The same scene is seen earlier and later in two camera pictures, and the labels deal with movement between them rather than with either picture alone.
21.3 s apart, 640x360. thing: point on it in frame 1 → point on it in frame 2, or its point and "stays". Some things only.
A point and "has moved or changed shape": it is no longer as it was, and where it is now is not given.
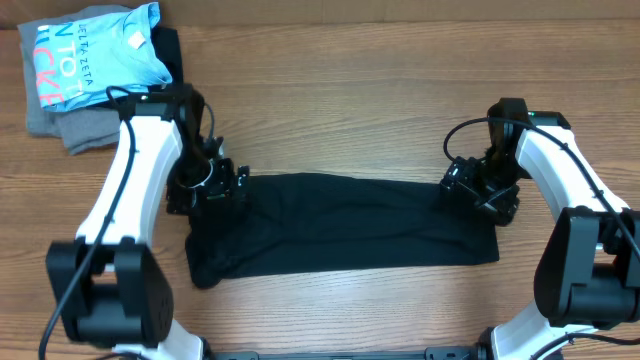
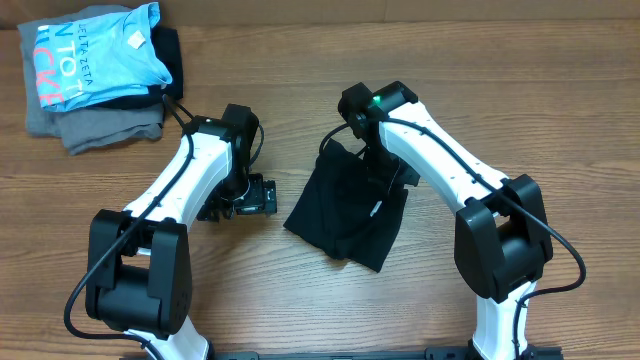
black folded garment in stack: (166, 42) stays
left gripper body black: (197, 176) → (244, 192)
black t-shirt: (292, 223) has moved or changed shape
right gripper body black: (460, 178) → (392, 173)
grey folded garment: (81, 129) stays
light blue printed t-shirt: (77, 61) stays
